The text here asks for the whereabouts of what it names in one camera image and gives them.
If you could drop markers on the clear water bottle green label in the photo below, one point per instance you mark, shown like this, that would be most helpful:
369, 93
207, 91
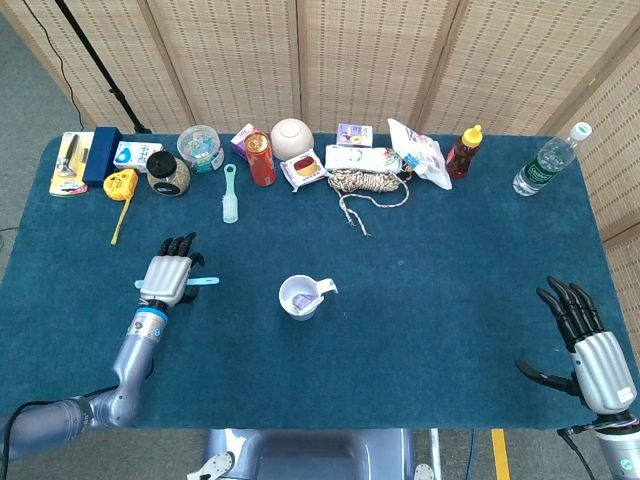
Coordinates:
540, 167

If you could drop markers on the light blue toothbrush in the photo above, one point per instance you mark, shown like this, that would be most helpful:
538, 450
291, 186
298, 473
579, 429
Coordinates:
205, 281

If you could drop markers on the white plastic bag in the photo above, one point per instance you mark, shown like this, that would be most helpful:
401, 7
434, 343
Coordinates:
427, 155

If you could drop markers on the grey robot torso base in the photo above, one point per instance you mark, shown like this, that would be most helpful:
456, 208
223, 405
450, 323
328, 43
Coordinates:
310, 455

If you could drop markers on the blue table cloth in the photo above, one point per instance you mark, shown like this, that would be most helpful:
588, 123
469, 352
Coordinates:
450, 275

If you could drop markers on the small purple box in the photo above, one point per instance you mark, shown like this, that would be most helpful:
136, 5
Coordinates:
241, 141

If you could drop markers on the honey bear bottle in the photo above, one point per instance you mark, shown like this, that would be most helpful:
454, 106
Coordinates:
460, 160

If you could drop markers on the razor blister pack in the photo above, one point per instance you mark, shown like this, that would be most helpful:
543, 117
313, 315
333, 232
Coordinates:
67, 160

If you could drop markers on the white snack packet red picture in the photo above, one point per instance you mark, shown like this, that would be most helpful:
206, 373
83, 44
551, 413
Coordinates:
302, 170

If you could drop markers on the clear tub of clips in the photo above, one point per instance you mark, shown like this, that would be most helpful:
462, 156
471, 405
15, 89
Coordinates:
200, 145

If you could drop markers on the yellow tape measure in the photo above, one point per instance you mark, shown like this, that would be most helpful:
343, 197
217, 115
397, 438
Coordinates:
120, 185

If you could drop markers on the purple toothpaste tube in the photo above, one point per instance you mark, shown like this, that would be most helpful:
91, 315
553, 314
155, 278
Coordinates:
302, 304

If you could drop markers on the white long package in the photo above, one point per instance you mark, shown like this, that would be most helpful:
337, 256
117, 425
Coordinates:
355, 157

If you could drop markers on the purple white drink carton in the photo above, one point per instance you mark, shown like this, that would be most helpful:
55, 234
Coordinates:
355, 135

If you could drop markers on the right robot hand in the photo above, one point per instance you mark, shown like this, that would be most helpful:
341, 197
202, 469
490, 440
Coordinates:
600, 365

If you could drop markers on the black tripod stand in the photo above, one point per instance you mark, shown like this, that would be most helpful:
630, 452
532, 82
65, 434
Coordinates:
100, 70

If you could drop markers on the red drink can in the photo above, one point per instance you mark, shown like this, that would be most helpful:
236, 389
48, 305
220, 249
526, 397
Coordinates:
261, 165

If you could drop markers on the white and blue box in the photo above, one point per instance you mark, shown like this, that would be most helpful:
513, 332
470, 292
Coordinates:
135, 155

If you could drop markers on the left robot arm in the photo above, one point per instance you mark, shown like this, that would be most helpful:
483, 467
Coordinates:
132, 355

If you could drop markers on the cream upturned bowl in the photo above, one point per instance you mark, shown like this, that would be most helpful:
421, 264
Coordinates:
291, 137

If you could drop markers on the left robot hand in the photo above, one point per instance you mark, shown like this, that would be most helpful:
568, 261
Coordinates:
167, 277

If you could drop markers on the dark blue box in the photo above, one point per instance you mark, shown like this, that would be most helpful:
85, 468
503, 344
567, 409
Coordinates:
100, 155

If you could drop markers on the glass jar black lid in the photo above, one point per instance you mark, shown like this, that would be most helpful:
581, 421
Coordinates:
167, 177

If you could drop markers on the blue bag clip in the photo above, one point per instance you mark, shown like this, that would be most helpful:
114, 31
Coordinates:
411, 161

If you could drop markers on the green cleaning brush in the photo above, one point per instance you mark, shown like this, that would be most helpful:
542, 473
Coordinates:
230, 200

